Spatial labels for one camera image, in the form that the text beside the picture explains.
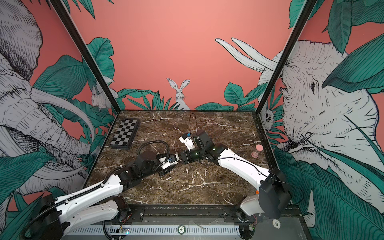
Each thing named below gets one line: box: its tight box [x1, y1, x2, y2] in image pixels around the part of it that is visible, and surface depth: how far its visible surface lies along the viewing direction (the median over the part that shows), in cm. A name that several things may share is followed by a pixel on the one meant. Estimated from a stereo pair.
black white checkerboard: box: [109, 118, 140, 150], surface depth 103 cm
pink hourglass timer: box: [251, 144, 264, 158], surface depth 92 cm
